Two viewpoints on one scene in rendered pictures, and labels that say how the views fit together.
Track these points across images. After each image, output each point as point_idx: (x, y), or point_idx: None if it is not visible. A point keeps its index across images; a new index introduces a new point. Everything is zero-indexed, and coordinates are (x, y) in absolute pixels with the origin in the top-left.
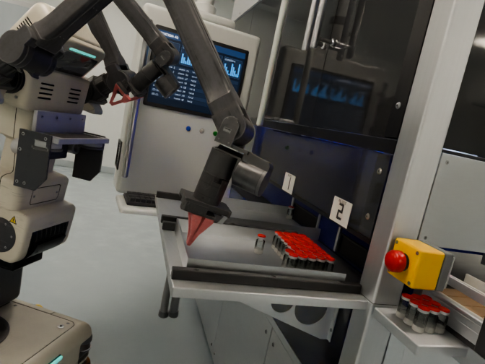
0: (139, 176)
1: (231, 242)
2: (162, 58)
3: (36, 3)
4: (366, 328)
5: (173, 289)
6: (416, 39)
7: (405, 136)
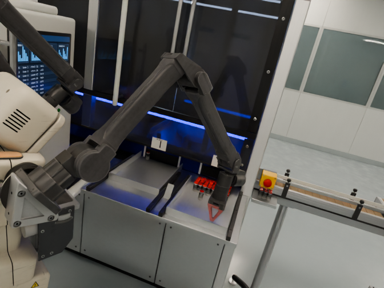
0: None
1: (184, 200)
2: (75, 86)
3: (23, 92)
4: (247, 206)
5: (236, 244)
6: (263, 91)
7: (262, 134)
